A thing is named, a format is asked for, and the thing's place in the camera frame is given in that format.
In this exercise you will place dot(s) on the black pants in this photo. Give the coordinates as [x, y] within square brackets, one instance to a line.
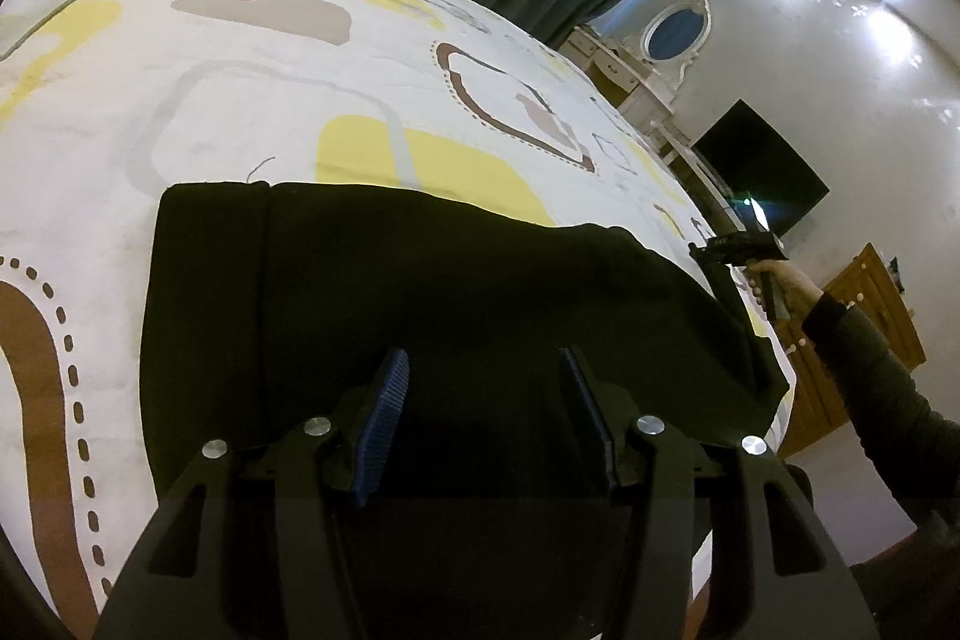
[450, 280]

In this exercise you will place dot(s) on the person's right hand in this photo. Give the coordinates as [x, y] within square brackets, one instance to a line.
[791, 281]

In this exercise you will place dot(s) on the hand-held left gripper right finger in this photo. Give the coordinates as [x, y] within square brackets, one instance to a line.
[589, 415]

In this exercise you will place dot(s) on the person's right forearm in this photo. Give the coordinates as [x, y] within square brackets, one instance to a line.
[885, 400]

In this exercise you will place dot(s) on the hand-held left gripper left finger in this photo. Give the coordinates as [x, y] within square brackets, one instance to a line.
[382, 407]

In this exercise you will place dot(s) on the white vanity dresser with mirror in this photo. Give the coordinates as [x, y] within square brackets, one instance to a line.
[600, 59]

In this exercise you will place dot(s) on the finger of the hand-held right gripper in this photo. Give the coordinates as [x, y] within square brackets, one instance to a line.
[705, 250]

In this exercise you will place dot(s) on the black television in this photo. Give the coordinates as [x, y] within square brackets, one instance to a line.
[757, 160]

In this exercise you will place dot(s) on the wooden cabinet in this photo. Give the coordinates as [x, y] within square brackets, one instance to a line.
[874, 276]

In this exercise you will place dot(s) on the white tv stand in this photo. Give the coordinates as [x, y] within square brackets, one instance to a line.
[675, 149]

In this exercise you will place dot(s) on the patterned white bed sheet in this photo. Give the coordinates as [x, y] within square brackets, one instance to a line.
[262, 108]

